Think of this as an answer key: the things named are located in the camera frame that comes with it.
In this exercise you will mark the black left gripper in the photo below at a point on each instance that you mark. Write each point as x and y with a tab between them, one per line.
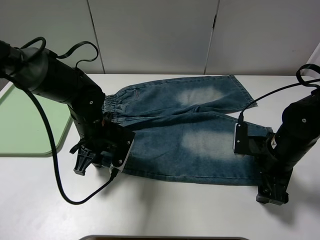
91	144

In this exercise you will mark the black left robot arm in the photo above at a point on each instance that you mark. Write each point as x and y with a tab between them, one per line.
42	72

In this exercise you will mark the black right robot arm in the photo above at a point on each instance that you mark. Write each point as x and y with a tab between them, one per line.
298	133

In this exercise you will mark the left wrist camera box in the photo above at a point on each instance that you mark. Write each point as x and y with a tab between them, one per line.
120	141

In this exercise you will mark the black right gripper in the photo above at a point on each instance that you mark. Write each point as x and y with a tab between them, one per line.
275	175

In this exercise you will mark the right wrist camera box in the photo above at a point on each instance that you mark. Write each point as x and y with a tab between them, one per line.
244	144

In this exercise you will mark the children's blue denim shorts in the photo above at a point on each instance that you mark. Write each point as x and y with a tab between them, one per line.
184	130

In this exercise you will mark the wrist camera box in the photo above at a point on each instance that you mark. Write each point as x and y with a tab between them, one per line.
120	141
244	144

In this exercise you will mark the green plastic tray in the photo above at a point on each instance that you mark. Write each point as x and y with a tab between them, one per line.
22	131

